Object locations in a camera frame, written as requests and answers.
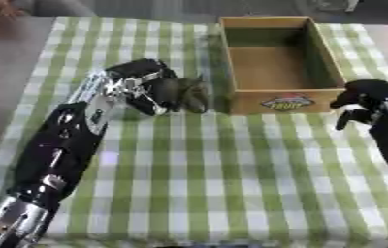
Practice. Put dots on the dark olive green soft toy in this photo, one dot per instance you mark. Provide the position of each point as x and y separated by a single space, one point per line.
196 95

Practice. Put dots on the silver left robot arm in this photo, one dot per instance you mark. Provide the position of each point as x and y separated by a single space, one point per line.
61 145

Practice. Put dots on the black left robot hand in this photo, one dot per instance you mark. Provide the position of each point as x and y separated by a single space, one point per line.
146 69

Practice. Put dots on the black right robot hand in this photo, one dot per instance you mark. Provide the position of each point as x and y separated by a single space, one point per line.
373 90

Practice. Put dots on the tan cardboard box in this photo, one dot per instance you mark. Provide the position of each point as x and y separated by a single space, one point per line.
271 68

